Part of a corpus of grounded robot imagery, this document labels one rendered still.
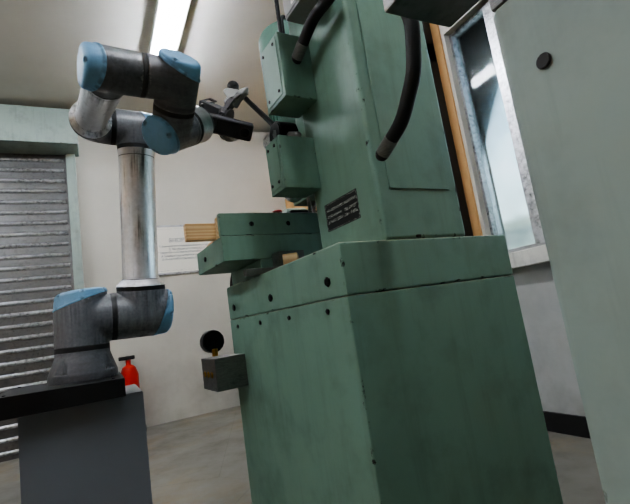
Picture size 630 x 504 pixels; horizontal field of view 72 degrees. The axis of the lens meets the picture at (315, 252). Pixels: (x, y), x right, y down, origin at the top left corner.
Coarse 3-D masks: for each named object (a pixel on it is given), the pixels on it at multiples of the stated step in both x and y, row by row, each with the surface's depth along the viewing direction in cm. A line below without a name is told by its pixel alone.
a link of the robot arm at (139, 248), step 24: (120, 120) 136; (120, 144) 138; (144, 144) 140; (120, 168) 139; (144, 168) 140; (120, 192) 140; (144, 192) 139; (120, 216) 140; (144, 216) 139; (144, 240) 139; (144, 264) 138; (120, 288) 136; (144, 288) 136; (120, 312) 133; (144, 312) 136; (168, 312) 140; (120, 336) 135; (144, 336) 141
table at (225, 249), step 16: (224, 240) 100; (240, 240) 102; (256, 240) 104; (272, 240) 107; (288, 240) 109; (304, 240) 111; (320, 240) 114; (208, 256) 109; (224, 256) 99; (240, 256) 101; (256, 256) 103; (208, 272) 114; (224, 272) 118
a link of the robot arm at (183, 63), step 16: (160, 64) 89; (176, 64) 89; (192, 64) 91; (160, 80) 89; (176, 80) 90; (192, 80) 92; (160, 96) 92; (176, 96) 92; (192, 96) 94; (160, 112) 95; (176, 112) 94; (192, 112) 97
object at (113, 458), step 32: (32, 416) 111; (64, 416) 114; (96, 416) 117; (128, 416) 121; (32, 448) 110; (64, 448) 113; (96, 448) 116; (128, 448) 119; (32, 480) 109; (64, 480) 112; (96, 480) 115; (128, 480) 118
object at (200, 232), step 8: (192, 224) 101; (200, 224) 102; (208, 224) 103; (184, 232) 101; (192, 232) 100; (200, 232) 101; (208, 232) 102; (192, 240) 100; (200, 240) 102; (208, 240) 103
